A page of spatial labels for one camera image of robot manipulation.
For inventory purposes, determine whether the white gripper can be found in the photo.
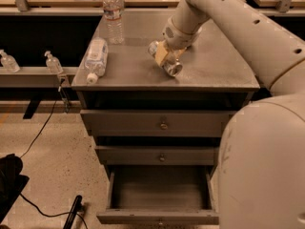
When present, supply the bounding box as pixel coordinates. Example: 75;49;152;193
155;17;202;66

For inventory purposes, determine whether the silver redbull can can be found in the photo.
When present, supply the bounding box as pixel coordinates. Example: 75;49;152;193
148;41;183;77

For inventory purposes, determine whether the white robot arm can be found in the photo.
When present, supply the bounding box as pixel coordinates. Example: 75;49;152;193
165;0;305;229

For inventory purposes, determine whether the grey metal drawer cabinet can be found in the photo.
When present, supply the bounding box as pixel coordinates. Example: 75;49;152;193
71;9;261;174

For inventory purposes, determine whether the top grey drawer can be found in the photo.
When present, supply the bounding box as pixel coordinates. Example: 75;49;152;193
80;110;234;137

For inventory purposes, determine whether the middle grey drawer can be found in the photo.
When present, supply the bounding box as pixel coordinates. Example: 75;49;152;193
95;146;218;165

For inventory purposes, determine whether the open bottom grey drawer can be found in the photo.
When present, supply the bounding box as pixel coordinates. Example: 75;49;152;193
97;165;219;226

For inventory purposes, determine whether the upright clear water bottle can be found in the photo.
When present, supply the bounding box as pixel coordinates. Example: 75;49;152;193
103;0;124;44

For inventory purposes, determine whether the lying clear water bottle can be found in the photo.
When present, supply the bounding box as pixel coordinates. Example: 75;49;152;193
85;37;108;84

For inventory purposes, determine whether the sanitizer pump bottle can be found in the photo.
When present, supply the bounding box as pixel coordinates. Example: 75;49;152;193
45;51;63;74
0;50;20;73

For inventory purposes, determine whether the far left sanitizer pump bottle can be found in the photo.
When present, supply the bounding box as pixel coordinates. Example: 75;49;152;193
0;50;20;73

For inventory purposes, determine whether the black pole on floor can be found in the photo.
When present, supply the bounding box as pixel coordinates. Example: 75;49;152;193
63;195;82;229

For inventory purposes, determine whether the black bag on floor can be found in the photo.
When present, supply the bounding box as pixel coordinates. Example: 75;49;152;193
0;154;30;222

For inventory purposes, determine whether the black cable on floor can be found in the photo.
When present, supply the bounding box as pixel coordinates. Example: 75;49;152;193
19;76;90;229

